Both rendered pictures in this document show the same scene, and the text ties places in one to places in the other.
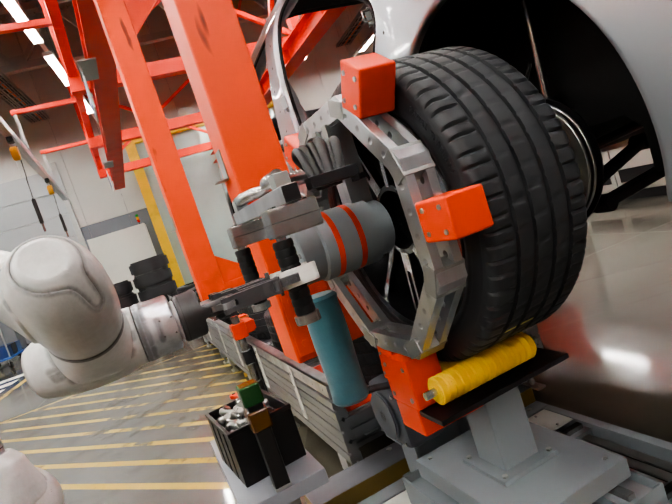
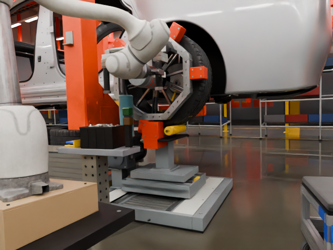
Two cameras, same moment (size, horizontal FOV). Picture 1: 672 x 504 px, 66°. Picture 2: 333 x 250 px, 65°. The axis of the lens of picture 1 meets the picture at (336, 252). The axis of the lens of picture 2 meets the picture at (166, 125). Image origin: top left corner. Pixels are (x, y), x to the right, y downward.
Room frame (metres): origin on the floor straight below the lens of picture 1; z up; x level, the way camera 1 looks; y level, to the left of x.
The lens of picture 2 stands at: (-0.15, 1.04, 0.65)
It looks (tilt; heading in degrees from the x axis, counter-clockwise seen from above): 3 degrees down; 316
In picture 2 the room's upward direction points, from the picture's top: 2 degrees counter-clockwise
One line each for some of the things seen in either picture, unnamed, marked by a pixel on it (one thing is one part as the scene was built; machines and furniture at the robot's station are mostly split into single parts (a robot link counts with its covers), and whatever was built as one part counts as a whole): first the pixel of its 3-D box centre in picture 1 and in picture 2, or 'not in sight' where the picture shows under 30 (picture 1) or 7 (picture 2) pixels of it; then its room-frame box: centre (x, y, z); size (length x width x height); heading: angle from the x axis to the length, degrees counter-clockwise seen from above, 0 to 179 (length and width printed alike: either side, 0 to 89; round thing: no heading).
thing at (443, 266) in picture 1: (366, 230); (150, 77); (1.12, -0.08, 0.85); 0.54 x 0.07 x 0.54; 21
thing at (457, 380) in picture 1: (483, 367); (175, 129); (1.04, -0.21, 0.51); 0.29 x 0.06 x 0.06; 111
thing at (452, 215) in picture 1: (452, 214); (198, 73); (0.83, -0.20, 0.85); 0.09 x 0.08 x 0.07; 21
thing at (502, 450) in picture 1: (497, 421); (164, 155); (1.18, -0.24, 0.32); 0.40 x 0.30 x 0.28; 21
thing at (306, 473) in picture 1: (260, 458); (98, 149); (1.14, 0.31, 0.44); 0.43 x 0.17 x 0.03; 21
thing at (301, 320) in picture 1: (294, 278); (158, 75); (0.88, 0.08, 0.83); 0.04 x 0.04 x 0.16
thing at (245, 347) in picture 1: (250, 361); not in sight; (2.66, 0.60, 0.30); 0.09 x 0.05 x 0.50; 21
